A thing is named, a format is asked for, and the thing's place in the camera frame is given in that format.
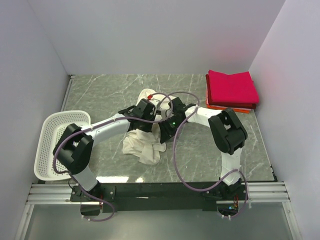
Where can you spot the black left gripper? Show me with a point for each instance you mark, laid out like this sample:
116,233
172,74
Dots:
147,129

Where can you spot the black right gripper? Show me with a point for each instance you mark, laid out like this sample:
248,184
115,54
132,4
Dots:
166,133

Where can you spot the cream white t-shirt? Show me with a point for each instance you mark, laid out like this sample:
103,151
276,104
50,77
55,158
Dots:
144,145

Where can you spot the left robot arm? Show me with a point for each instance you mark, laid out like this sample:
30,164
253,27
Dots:
74,148

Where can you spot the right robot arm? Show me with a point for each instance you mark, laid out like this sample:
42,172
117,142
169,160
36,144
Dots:
229,136

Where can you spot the pink folded t-shirt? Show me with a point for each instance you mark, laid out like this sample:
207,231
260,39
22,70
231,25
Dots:
242,105

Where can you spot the orange folded t-shirt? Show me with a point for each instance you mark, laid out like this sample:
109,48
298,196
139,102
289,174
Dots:
236,109

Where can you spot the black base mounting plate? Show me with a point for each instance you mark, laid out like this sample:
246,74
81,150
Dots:
145,196

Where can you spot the magenta folded t-shirt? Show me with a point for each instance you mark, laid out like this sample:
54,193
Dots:
232,88

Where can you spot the white perforated plastic basket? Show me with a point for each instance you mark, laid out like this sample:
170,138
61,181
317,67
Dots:
52,129

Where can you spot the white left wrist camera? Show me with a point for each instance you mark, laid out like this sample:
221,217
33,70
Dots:
155,103

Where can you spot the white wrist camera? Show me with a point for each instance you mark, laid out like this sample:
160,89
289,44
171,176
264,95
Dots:
155,103
165,113

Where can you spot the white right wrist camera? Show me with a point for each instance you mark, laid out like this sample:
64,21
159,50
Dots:
165,113

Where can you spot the aluminium extrusion rail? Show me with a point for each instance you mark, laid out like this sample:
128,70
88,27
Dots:
60,194

